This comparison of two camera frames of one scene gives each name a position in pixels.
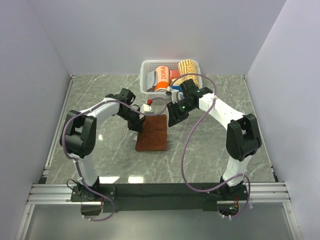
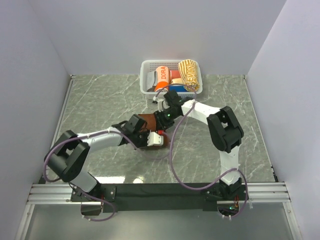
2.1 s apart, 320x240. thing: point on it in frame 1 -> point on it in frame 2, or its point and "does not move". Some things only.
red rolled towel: (174, 74) does not move
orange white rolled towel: (163, 78) does not move
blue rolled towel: (177, 87) does not move
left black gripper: (137, 125) -> (145, 144)
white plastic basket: (151, 65) does not move
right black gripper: (175, 116) -> (163, 124)
